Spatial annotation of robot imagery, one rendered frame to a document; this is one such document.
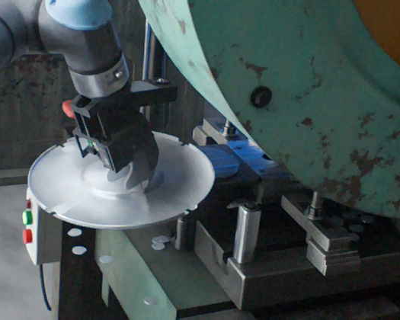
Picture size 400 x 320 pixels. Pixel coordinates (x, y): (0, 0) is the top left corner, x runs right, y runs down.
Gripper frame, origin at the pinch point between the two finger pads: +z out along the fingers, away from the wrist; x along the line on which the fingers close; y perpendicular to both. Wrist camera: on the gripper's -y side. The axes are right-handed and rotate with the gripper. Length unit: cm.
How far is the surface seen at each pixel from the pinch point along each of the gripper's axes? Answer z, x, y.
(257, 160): 10.8, 5.1, -19.9
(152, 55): 42, -66, -63
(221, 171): 6.9, 4.3, -12.0
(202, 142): 20.1, -14.2, -26.2
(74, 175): 0.5, -10.9, 4.9
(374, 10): -34, 36, -10
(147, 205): 1.1, 3.4, 3.6
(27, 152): 100, -133, -56
